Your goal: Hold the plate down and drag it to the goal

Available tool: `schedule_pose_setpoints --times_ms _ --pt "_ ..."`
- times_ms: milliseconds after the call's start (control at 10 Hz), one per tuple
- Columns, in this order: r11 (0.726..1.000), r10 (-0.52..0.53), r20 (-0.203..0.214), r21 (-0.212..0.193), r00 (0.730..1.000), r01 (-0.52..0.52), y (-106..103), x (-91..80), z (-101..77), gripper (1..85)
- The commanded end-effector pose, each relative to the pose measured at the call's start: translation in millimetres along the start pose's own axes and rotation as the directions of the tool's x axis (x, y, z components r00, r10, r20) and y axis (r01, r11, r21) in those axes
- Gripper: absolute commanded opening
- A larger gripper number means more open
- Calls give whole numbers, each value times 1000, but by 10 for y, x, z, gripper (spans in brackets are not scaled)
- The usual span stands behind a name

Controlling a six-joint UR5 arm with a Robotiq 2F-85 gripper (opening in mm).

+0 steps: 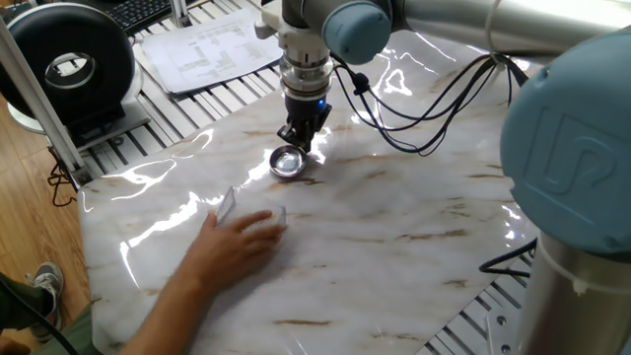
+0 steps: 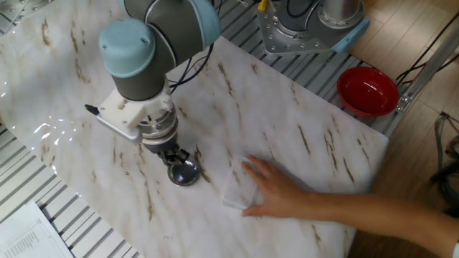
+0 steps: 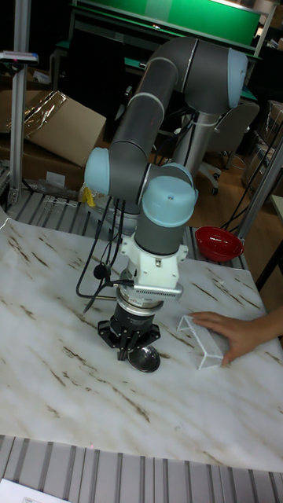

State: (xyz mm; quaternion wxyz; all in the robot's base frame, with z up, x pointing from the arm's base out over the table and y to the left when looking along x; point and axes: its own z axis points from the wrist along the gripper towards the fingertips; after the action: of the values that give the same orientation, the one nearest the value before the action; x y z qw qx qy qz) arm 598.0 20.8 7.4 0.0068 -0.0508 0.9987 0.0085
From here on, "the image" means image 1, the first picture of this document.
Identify person's bare forearm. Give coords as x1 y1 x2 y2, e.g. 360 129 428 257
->
117 273 214 355

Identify printed white paper sheets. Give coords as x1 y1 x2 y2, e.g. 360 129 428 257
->
140 7 285 95

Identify small round metal plate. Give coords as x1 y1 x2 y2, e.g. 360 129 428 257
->
268 144 310 179

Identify thin black floor cable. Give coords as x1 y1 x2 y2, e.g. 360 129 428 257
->
46 161 80 208

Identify person's bare hand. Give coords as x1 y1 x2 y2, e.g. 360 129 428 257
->
180 209 289 298

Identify black ring shaped device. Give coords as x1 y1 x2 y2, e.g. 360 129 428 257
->
0 2 152 150

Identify black cable near leg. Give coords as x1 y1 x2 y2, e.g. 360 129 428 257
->
0 280 80 355

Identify black computer keyboard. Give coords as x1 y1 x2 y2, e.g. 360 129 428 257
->
101 0 198 36

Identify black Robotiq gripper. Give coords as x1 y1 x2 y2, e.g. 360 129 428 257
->
276 92 333 155

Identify short aluminium post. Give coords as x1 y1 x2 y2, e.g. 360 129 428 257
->
169 0 193 30

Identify black base power cable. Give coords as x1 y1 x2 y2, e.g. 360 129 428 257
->
478 238 538 279

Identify marble pattern vinyl sheet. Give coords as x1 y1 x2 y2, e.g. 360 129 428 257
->
77 27 543 355

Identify long aluminium frame post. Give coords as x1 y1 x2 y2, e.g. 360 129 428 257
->
0 17 94 187

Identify green trouser leg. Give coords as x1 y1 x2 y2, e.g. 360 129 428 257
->
0 272 103 355

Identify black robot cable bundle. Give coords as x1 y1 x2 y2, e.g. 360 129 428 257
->
329 50 529 159

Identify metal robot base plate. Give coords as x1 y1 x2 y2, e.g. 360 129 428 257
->
485 310 519 355

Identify grey sneaker shoe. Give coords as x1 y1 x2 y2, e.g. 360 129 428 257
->
25 261 66 345

